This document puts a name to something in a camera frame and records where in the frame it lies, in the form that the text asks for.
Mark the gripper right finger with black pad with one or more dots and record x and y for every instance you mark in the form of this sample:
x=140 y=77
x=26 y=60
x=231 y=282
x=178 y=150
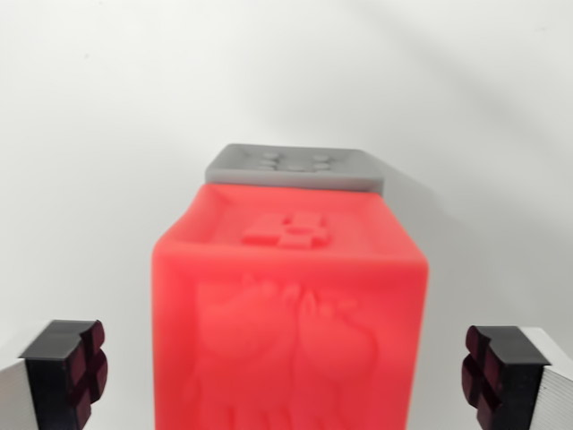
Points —
x=519 y=376

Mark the red embossed cube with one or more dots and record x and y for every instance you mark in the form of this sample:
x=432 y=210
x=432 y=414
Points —
x=286 y=322

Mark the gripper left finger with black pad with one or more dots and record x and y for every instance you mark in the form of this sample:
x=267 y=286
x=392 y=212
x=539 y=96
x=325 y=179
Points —
x=49 y=376

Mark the grey embossed cube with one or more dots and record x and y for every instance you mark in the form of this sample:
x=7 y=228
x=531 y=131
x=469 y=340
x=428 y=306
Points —
x=295 y=163

